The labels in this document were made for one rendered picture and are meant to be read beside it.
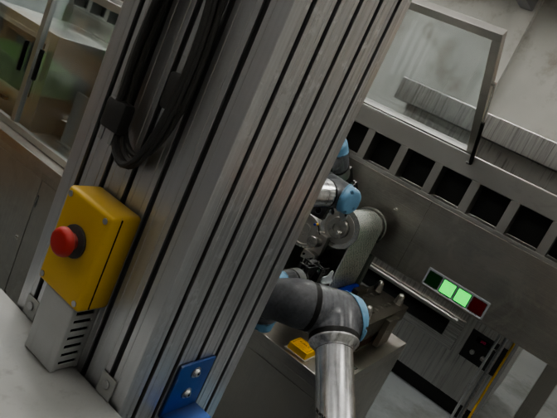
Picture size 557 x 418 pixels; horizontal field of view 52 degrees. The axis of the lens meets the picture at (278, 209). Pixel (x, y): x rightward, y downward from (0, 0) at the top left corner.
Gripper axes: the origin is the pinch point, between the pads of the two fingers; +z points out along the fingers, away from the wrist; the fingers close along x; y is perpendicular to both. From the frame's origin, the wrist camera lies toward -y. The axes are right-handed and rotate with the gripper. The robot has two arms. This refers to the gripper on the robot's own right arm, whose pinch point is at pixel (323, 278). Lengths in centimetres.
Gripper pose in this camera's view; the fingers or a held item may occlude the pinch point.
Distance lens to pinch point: 196.4
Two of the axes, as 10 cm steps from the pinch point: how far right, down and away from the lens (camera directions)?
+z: 5.2, 0.0, 8.5
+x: -7.5, -4.8, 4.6
